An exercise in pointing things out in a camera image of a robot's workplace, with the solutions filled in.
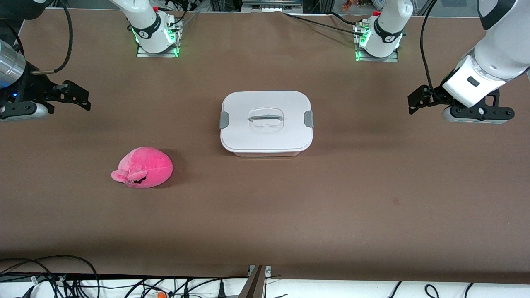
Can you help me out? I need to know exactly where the white box lid with handle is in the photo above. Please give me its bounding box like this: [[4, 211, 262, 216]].
[[219, 91, 314, 154]]

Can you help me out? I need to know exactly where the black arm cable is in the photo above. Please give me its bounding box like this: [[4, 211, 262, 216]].
[[420, 0, 439, 94], [31, 0, 74, 75]]

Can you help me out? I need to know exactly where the long black tabletop cable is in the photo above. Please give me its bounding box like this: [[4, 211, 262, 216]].
[[284, 12, 365, 37]]

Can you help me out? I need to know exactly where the white plastic box base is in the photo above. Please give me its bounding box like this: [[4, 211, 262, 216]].
[[230, 148, 303, 158]]

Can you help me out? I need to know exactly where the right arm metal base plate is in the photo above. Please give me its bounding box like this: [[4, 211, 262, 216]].
[[137, 19, 181, 58]]

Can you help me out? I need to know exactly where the aluminium profile post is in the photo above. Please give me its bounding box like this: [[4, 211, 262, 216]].
[[238, 265, 272, 298]]

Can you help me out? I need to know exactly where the large table cover sheet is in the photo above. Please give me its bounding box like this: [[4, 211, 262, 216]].
[[0, 9, 530, 284]]

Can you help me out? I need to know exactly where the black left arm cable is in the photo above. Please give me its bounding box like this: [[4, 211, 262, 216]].
[[420, 0, 439, 94]]

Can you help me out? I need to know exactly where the pink plush toy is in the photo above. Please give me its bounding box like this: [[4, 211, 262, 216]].
[[111, 147, 173, 189]]

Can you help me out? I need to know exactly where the black looping floor cable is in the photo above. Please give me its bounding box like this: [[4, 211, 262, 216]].
[[0, 255, 101, 298]]

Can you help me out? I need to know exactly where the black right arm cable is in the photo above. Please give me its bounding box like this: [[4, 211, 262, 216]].
[[31, 0, 74, 75]]

